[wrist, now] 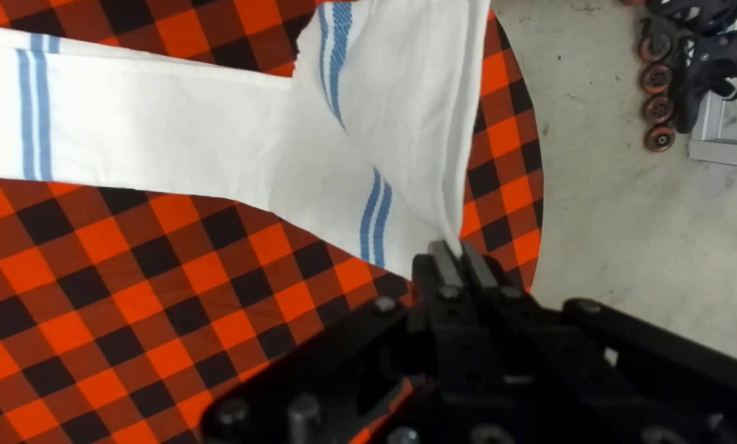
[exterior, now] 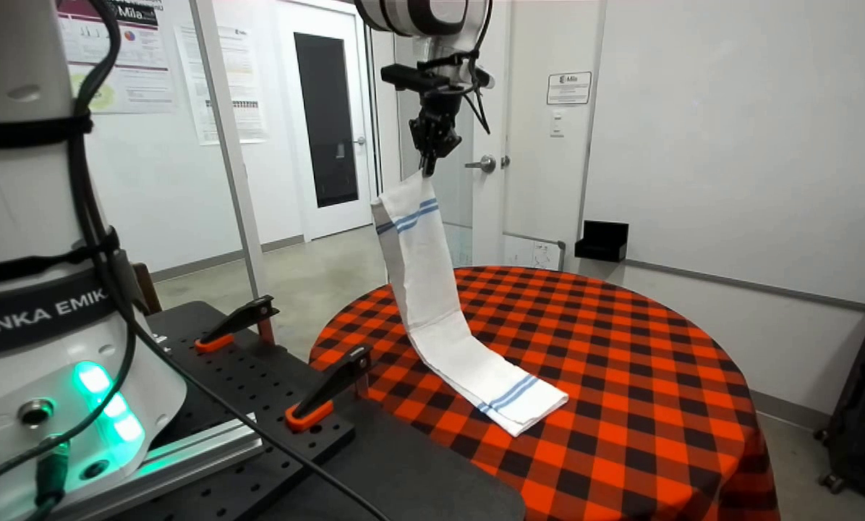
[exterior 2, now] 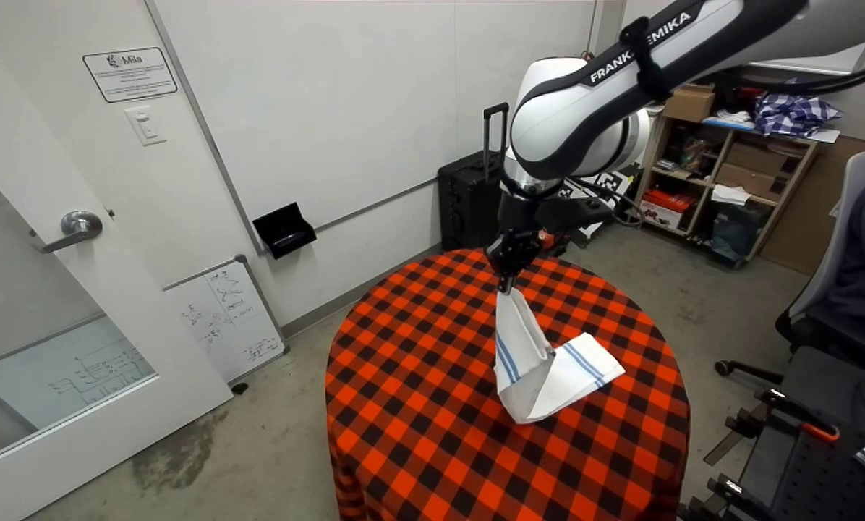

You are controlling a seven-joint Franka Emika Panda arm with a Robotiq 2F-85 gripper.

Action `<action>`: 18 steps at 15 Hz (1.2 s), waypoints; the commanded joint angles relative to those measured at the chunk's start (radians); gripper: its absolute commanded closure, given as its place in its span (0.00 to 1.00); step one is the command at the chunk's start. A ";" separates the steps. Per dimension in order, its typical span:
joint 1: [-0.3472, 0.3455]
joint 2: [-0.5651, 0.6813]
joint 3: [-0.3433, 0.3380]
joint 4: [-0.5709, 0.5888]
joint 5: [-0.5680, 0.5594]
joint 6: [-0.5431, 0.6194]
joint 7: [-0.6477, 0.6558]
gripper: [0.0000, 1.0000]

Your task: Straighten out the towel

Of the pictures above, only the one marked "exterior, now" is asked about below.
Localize white door with dark window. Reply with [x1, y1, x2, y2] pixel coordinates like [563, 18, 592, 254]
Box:
[281, 3, 376, 242]

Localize aluminium profile rail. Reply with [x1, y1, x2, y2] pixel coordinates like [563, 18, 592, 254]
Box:
[52, 414, 265, 521]

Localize large white wall board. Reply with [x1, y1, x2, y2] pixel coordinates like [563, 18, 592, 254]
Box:
[580, 0, 865, 310]

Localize white paper notices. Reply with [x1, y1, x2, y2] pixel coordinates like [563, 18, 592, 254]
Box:
[172, 24, 269, 147]

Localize black wall-mounted holder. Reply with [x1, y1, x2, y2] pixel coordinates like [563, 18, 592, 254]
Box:
[572, 217, 634, 265]

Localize white towel with blue stripes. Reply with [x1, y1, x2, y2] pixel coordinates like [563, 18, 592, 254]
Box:
[368, 170, 572, 439]

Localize grey metal frame post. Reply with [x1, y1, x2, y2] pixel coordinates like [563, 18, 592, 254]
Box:
[191, 0, 272, 304]

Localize robot base cable plug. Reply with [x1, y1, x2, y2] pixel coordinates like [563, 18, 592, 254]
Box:
[31, 436, 71, 514]

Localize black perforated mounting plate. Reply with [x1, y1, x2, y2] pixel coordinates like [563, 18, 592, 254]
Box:
[109, 298, 527, 521]

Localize white printed wall sign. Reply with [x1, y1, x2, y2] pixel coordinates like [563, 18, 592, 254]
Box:
[543, 70, 595, 109]

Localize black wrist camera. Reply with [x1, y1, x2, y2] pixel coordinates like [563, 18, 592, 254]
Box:
[379, 58, 498, 99]

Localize black orange spring clamp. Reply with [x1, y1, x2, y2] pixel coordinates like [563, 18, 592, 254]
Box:
[193, 296, 281, 355]
[282, 342, 376, 435]

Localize colourful wall poster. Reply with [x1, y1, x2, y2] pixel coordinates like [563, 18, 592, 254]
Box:
[52, 0, 180, 118]

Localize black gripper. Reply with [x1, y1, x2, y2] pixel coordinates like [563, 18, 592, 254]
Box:
[410, 86, 467, 178]

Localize red black checked tablecloth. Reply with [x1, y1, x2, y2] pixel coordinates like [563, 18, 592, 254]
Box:
[308, 264, 784, 521]

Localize black cable along robot arm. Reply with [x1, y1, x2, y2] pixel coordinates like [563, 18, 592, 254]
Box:
[0, 0, 140, 498]

